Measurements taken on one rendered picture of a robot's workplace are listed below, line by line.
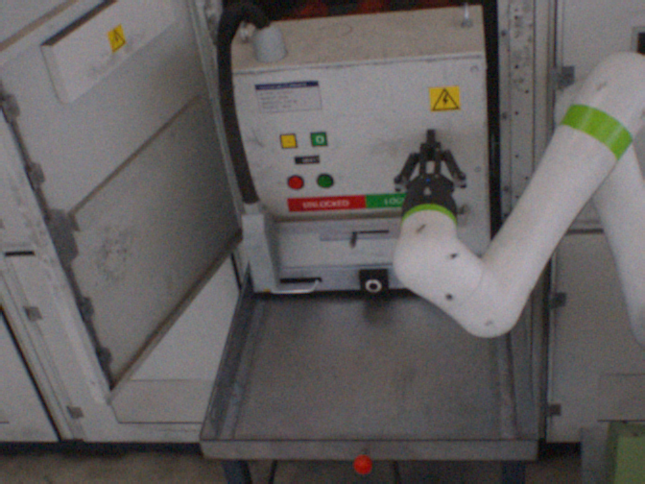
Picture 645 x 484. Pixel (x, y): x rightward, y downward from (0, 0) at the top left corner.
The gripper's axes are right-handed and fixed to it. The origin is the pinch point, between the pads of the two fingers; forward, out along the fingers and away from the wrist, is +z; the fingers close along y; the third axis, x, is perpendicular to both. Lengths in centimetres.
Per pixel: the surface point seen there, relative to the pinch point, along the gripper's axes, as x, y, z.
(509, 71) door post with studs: -1.1, 16.0, 30.3
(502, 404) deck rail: -37.9, 11.2, -30.0
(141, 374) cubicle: -87, -88, 28
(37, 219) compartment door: 7, -66, -28
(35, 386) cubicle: -93, -124, 29
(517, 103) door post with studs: -8.5, 17.7, 29.9
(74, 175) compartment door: 6, -64, -14
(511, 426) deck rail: -38, 12, -35
